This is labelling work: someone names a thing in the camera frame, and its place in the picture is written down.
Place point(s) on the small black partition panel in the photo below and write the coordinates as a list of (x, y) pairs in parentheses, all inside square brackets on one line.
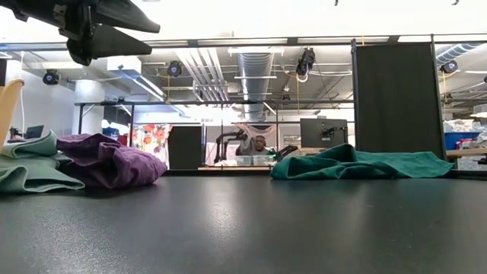
[(185, 148)]

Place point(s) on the black divider panel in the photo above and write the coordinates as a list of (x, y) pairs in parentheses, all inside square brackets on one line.
[(397, 99)]

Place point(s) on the person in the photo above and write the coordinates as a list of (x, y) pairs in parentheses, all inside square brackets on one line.
[(259, 145)]

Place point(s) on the clear plastic bin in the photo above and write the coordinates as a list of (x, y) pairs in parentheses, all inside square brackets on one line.
[(253, 160)]

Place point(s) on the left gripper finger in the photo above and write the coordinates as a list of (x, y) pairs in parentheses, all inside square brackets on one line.
[(118, 42), (121, 15)]

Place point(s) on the black background robot arm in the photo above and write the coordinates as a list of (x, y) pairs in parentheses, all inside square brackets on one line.
[(228, 139), (285, 151)]

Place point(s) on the purple microfiber towel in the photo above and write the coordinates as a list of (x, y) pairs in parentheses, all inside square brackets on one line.
[(114, 163)]

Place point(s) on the silver ceiling duct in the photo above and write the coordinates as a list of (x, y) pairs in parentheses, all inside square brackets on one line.
[(255, 83)]

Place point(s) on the light teal microfiber towel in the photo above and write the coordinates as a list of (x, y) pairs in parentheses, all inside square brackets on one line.
[(34, 171)]

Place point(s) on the floral cloth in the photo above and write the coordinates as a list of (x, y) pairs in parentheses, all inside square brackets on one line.
[(152, 141)]

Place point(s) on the blue storage bin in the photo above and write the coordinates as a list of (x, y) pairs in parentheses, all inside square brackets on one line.
[(456, 139)]

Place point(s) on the black metal rig frame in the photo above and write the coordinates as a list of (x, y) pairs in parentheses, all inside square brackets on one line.
[(190, 102)]

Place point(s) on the black laptop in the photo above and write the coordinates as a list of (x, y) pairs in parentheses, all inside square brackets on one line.
[(34, 131)]

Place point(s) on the dark green microfiber towel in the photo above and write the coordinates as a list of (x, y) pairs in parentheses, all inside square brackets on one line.
[(361, 165)]

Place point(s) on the black computer monitor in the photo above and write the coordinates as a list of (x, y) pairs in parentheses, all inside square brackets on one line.
[(316, 133)]

